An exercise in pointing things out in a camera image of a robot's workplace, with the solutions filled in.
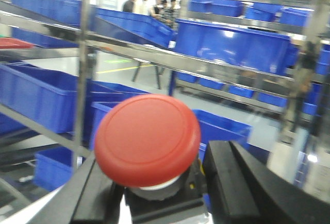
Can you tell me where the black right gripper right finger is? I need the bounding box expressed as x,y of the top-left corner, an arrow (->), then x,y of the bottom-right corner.
203,141 -> 329,223

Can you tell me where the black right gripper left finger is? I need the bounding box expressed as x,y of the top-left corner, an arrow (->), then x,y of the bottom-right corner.
33,154 -> 124,223

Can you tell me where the red mushroom push button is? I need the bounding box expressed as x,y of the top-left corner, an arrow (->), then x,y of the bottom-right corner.
94,94 -> 208,223

